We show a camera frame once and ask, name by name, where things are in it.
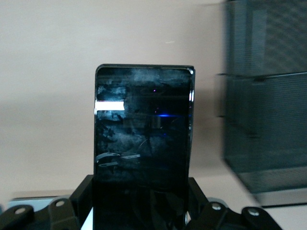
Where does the long black smartphone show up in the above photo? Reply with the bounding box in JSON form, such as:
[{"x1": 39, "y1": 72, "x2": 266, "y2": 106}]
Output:
[{"x1": 93, "y1": 63, "x2": 195, "y2": 230}]

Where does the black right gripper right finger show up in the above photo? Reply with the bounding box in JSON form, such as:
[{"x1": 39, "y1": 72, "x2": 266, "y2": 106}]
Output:
[{"x1": 184, "y1": 176, "x2": 284, "y2": 230}]

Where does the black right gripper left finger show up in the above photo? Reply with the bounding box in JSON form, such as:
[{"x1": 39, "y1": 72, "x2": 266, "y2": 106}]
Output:
[{"x1": 0, "y1": 174, "x2": 94, "y2": 230}]

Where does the black wire mesh organizer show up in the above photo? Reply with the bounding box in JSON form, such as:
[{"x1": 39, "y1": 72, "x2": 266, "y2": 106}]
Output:
[{"x1": 215, "y1": 0, "x2": 307, "y2": 208}]

